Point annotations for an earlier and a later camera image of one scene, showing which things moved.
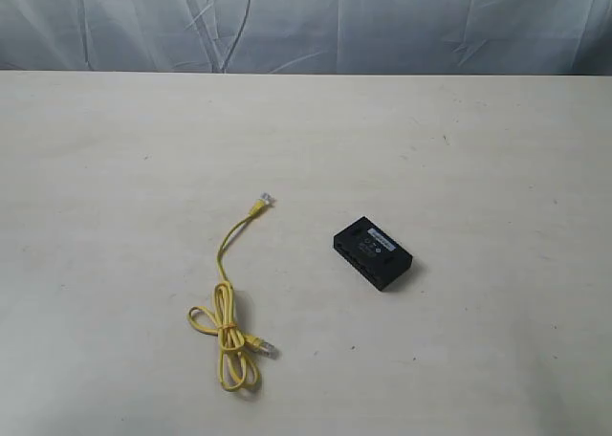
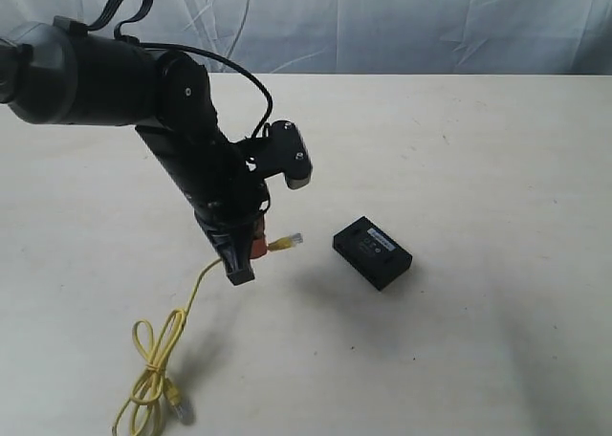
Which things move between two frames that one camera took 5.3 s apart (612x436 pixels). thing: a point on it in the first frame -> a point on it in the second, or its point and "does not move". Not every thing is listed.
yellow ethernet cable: (237, 368) -> (145, 391)
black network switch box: (372, 252) does not move
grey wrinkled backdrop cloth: (426, 26) does not move
